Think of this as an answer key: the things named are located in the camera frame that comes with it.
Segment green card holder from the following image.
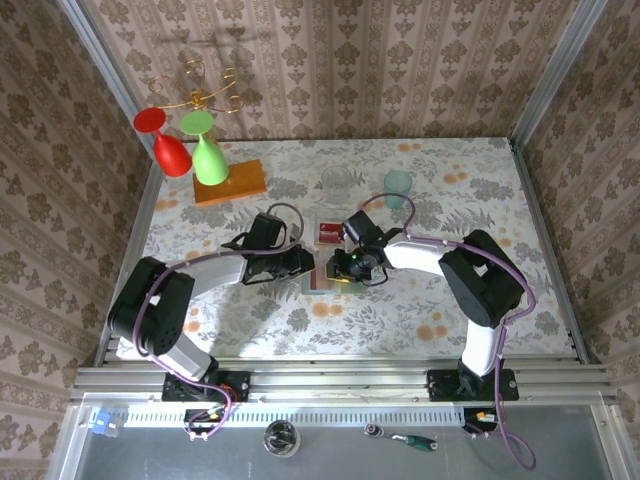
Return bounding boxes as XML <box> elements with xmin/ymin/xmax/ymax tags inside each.
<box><xmin>301</xmin><ymin>264</ymin><xmax>365</xmax><ymax>295</ymax></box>

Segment floral table cover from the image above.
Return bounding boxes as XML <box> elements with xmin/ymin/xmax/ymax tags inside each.
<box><xmin>115</xmin><ymin>137</ymin><xmax>576</xmax><ymax>359</ymax></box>

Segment clear glass tumbler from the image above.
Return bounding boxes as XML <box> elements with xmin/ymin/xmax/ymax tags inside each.
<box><xmin>319</xmin><ymin>165</ymin><xmax>355</xmax><ymax>205</ymax></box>

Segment teal plastic cup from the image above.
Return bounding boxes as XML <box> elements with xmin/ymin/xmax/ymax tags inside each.
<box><xmin>383</xmin><ymin>169</ymin><xmax>414</xmax><ymax>210</ymax></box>

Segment orange wooden base block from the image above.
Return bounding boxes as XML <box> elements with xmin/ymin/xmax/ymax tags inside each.
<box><xmin>192</xmin><ymin>158</ymin><xmax>268</xmax><ymax>208</ymax></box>

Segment green wine glass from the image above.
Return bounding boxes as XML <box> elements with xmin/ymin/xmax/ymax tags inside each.
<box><xmin>179</xmin><ymin>110</ymin><xmax>230</xmax><ymax>187</ymax></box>

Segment red wine glass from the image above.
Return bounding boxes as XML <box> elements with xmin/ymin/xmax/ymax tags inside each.
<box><xmin>133</xmin><ymin>106</ymin><xmax>194</xmax><ymax>178</ymax></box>

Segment black power connector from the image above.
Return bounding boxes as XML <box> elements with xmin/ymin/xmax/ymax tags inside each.
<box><xmin>183</xmin><ymin>407</ymin><xmax>227</xmax><ymax>435</ymax></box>
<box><xmin>462</xmin><ymin>407</ymin><xmax>501</xmax><ymax>435</ymax></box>

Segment silver metal cup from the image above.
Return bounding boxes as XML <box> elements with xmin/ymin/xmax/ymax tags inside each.
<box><xmin>264</xmin><ymin>419</ymin><xmax>301</xmax><ymax>457</ymax></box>

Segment blue plastic connector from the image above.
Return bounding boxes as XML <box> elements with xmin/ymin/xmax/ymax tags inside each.
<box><xmin>91</xmin><ymin>411</ymin><xmax>125</xmax><ymax>439</ymax></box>

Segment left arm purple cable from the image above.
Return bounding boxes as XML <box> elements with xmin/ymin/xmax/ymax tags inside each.
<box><xmin>135</xmin><ymin>201</ymin><xmax>306</xmax><ymax>442</ymax></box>

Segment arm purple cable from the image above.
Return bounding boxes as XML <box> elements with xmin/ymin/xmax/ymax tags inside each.
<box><xmin>135</xmin><ymin>201</ymin><xmax>306</xmax><ymax>442</ymax></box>
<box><xmin>357</xmin><ymin>193</ymin><xmax>537</xmax><ymax>471</ymax></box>

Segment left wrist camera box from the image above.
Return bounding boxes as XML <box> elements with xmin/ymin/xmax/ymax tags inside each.
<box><xmin>247</xmin><ymin>213</ymin><xmax>287</xmax><ymax>250</ymax></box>

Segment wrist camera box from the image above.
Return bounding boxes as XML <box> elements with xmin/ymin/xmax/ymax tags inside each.
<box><xmin>341</xmin><ymin>210</ymin><xmax>385</xmax><ymax>247</ymax></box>
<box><xmin>247</xmin><ymin>213</ymin><xmax>287</xmax><ymax>250</ymax></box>

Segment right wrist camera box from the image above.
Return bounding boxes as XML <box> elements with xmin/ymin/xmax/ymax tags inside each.
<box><xmin>341</xmin><ymin>210</ymin><xmax>385</xmax><ymax>247</ymax></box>

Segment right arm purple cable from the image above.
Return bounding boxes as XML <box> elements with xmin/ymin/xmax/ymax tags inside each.
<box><xmin>357</xmin><ymin>193</ymin><xmax>537</xmax><ymax>471</ymax></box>

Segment aluminium mounting rail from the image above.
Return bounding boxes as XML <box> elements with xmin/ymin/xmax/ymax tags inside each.
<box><xmin>69</xmin><ymin>362</ymin><xmax>620</xmax><ymax>405</ymax></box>

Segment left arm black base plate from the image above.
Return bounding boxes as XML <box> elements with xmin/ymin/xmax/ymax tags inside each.
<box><xmin>161</xmin><ymin>370</ymin><xmax>251</xmax><ymax>403</ymax></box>

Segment white slotted cable duct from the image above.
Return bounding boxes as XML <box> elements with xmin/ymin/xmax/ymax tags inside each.
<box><xmin>122</xmin><ymin>403</ymin><xmax>467</xmax><ymax>429</ymax></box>

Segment aluminium table side rail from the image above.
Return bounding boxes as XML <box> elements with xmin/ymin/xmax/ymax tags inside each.
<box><xmin>508</xmin><ymin>135</ymin><xmax>592</xmax><ymax>365</ymax></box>
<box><xmin>93</xmin><ymin>158</ymin><xmax>164</xmax><ymax>369</ymax></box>

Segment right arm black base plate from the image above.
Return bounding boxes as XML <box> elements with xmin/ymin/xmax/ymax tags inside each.
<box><xmin>426</xmin><ymin>368</ymin><xmax>520</xmax><ymax>403</ymax></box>

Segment ratchet wrench green handle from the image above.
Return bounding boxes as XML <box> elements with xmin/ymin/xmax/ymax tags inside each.
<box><xmin>363</xmin><ymin>422</ymin><xmax>439</xmax><ymax>453</ymax></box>

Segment gold wire glass rack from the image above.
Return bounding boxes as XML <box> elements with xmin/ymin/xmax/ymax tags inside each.
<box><xmin>148</xmin><ymin>59</ymin><xmax>246</xmax><ymax>117</ymax></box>

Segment aluminium frame post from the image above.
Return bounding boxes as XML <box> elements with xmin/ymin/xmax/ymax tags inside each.
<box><xmin>508</xmin><ymin>0</ymin><xmax>610</xmax><ymax>147</ymax></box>
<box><xmin>55</xmin><ymin>0</ymin><xmax>157</xmax><ymax>160</ymax></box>

